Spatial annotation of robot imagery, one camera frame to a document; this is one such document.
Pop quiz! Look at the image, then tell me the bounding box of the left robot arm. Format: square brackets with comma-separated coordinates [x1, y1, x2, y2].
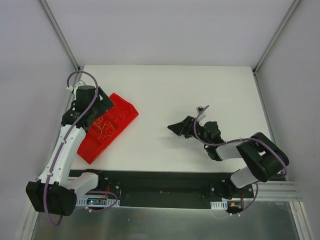
[25, 85, 114, 216]

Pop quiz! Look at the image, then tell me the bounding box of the right white cable duct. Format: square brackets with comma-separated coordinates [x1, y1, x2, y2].
[210, 200, 228, 211]

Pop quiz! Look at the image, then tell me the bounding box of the left white cable duct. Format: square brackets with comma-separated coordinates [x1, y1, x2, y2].
[75, 196, 120, 208]

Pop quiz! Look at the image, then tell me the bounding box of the left aluminium frame post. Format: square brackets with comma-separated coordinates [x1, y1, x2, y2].
[37, 0, 81, 71]

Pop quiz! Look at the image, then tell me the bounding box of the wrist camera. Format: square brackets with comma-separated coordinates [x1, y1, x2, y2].
[196, 105, 209, 121]
[66, 80, 86, 94]

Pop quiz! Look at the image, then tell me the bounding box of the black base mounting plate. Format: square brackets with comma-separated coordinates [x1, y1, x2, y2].
[83, 170, 259, 211]

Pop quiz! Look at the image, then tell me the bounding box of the aluminium frame post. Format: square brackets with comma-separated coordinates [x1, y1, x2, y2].
[252, 0, 303, 76]
[37, 0, 81, 71]

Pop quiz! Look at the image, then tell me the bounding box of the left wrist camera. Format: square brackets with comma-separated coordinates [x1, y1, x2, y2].
[66, 80, 86, 94]

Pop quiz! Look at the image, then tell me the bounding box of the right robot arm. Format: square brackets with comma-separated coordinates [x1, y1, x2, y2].
[167, 116, 290, 198]

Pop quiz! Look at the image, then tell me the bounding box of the right aluminium frame post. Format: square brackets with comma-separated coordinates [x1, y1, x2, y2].
[252, 0, 303, 76]

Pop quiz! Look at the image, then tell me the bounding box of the white cable duct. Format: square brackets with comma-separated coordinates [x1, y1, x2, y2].
[75, 196, 120, 208]
[210, 200, 228, 211]

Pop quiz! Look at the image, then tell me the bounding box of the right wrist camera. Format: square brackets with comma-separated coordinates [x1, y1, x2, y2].
[196, 105, 209, 121]

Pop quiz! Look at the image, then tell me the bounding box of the red plastic divided tray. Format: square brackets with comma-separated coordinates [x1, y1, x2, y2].
[77, 93, 139, 164]

